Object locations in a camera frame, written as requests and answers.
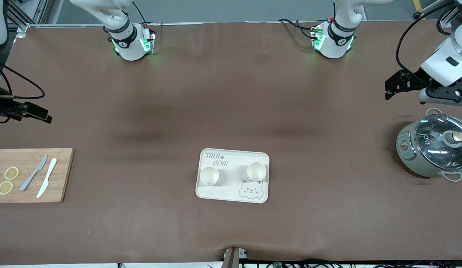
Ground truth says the white plastic cup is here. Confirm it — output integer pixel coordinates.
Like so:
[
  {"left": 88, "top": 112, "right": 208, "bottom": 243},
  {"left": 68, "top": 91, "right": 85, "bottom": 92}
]
[
  {"left": 200, "top": 167, "right": 219, "bottom": 186},
  {"left": 247, "top": 162, "right": 267, "bottom": 181}
]

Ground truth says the grey plastic knife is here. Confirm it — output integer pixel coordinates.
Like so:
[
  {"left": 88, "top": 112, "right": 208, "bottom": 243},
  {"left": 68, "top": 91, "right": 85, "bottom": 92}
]
[{"left": 19, "top": 154, "right": 48, "bottom": 192}]

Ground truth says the glass pot lid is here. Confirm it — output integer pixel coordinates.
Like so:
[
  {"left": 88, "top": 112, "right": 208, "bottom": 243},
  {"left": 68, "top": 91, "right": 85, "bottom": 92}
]
[{"left": 415, "top": 114, "right": 462, "bottom": 167}]

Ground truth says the grey electric cooking pot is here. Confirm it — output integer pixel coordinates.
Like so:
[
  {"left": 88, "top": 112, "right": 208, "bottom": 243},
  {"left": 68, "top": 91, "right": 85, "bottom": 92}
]
[{"left": 396, "top": 108, "right": 462, "bottom": 182}]

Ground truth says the white plastic knife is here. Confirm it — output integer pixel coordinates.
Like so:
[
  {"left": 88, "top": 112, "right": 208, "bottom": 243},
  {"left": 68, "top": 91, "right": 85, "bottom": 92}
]
[{"left": 37, "top": 158, "right": 57, "bottom": 198}]

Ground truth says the bamboo cutting board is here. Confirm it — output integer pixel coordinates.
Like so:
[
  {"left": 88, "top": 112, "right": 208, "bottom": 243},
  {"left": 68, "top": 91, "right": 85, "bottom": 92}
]
[{"left": 0, "top": 148, "right": 75, "bottom": 204}]

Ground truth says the cream bear print tray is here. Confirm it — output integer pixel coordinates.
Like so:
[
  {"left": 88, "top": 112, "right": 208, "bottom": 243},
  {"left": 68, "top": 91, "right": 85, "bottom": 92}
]
[{"left": 195, "top": 149, "right": 270, "bottom": 204}]

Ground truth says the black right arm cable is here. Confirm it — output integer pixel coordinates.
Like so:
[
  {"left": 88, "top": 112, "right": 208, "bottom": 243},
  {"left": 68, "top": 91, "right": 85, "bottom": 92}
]
[{"left": 0, "top": 58, "right": 45, "bottom": 100}]

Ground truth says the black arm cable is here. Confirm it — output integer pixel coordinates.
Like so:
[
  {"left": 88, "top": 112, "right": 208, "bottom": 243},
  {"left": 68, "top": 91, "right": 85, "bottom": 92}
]
[
  {"left": 0, "top": 58, "right": 45, "bottom": 100},
  {"left": 396, "top": 2, "right": 459, "bottom": 77}
]

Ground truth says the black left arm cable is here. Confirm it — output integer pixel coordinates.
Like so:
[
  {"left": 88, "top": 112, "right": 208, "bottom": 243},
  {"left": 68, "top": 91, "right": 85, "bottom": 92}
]
[{"left": 396, "top": 2, "right": 459, "bottom": 77}]

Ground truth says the aluminium frame rail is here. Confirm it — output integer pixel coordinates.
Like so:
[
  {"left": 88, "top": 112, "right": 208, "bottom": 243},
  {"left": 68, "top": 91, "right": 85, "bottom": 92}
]
[
  {"left": 438, "top": 6, "right": 462, "bottom": 29},
  {"left": 7, "top": 0, "right": 50, "bottom": 31}
]

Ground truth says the black left base cable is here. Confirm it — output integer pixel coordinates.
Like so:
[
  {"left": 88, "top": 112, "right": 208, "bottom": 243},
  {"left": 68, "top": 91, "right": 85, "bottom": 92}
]
[{"left": 278, "top": 18, "right": 318, "bottom": 40}]

